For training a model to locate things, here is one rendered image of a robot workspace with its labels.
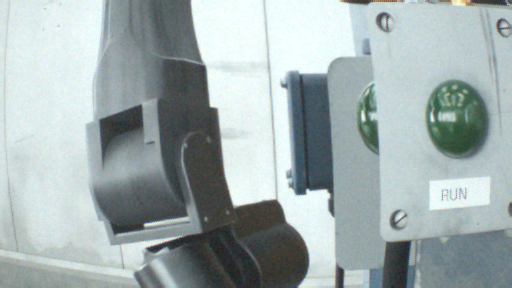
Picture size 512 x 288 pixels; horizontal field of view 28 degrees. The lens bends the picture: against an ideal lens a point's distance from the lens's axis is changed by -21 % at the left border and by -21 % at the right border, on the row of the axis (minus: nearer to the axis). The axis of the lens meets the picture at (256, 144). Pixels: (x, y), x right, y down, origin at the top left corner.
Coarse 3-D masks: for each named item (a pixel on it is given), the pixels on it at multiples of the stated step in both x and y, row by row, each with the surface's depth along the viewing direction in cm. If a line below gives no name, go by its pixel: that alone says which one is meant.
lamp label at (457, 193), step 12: (444, 180) 42; (456, 180) 42; (468, 180) 41; (480, 180) 41; (432, 192) 42; (444, 192) 42; (456, 192) 42; (468, 192) 41; (480, 192) 41; (432, 204) 42; (444, 204) 42; (456, 204) 42; (468, 204) 41; (480, 204) 41
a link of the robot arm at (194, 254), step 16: (176, 240) 75; (192, 240) 73; (208, 240) 74; (224, 240) 75; (144, 256) 72; (160, 256) 71; (176, 256) 71; (192, 256) 71; (208, 256) 72; (224, 256) 75; (144, 272) 71; (160, 272) 70; (176, 272) 70; (192, 272) 70; (208, 272) 71; (224, 272) 72; (240, 272) 75
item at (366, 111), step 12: (372, 84) 45; (360, 96) 45; (372, 96) 44; (360, 108) 44; (372, 108) 44; (360, 120) 44; (372, 120) 44; (360, 132) 45; (372, 132) 44; (372, 144) 44
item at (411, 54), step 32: (384, 32) 43; (416, 32) 42; (448, 32) 41; (480, 32) 41; (384, 64) 43; (416, 64) 42; (448, 64) 41; (480, 64) 41; (384, 96) 43; (416, 96) 42; (384, 128) 43; (416, 128) 42; (384, 160) 43; (416, 160) 42; (448, 160) 42; (480, 160) 41; (384, 192) 43; (416, 192) 42; (384, 224) 43; (416, 224) 43; (448, 224) 42; (480, 224) 41
